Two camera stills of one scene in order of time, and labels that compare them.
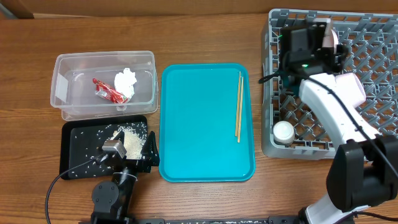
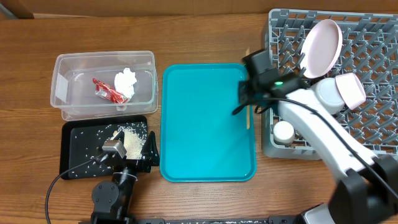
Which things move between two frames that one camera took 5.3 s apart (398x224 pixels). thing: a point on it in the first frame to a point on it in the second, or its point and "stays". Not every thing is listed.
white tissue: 124,83 stays
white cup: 283,133 stays
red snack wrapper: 109,93 stays
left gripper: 153,158 stays
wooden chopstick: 240,111 to 248,117
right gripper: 336,60 to 243,96
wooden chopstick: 238,107 to 247,51
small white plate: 351,87 stays
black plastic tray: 81,142 stays
